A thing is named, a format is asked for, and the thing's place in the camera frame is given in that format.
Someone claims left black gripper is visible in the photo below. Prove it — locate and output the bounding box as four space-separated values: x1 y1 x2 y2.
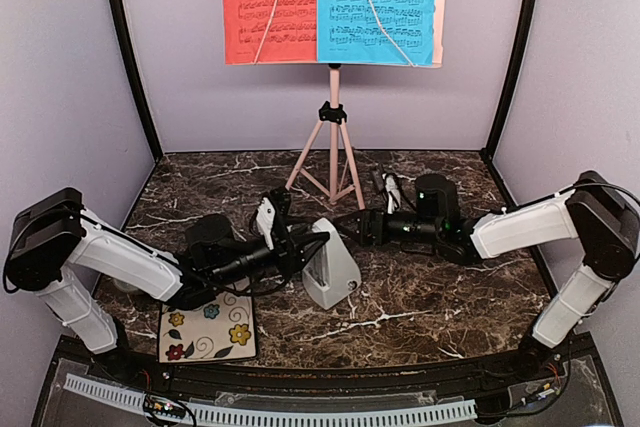
213 217 331 289

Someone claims white metronome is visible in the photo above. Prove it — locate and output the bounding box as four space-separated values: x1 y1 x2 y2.
302 218 361 310

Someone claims pink music stand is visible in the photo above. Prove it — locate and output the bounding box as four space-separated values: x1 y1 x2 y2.
218 0 449 211

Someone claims blue sheet music paper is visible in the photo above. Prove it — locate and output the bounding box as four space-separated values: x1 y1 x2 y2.
316 0 442 67

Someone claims red sheet music paper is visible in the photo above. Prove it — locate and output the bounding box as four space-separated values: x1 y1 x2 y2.
223 0 317 65

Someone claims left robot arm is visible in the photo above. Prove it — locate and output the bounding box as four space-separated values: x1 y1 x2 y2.
2 187 331 383

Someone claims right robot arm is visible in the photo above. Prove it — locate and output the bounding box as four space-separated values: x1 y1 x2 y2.
335 171 639 381

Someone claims floral square plate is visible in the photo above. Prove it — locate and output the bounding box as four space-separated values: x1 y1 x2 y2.
157 293 258 364

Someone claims pale green bowl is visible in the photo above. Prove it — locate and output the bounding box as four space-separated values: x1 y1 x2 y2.
113 279 142 295

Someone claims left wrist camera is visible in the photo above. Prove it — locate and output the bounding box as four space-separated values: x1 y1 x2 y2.
249 186 291 251

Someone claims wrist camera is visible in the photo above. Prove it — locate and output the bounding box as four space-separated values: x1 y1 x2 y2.
249 186 291 251
370 166 416 214

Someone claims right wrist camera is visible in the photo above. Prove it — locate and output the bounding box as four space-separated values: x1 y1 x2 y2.
370 166 416 214

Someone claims grey slotted cable duct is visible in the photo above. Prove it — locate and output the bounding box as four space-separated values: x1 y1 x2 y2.
63 374 477 426

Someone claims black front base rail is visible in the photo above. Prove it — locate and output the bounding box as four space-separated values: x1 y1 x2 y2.
29 331 626 427

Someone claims right black frame post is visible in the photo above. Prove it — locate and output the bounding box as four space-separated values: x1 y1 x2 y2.
483 0 536 160

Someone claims black frame post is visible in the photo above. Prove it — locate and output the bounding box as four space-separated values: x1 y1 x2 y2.
108 0 164 162
483 0 536 160

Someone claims left black frame post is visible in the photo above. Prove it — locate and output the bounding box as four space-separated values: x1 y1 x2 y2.
108 0 164 162

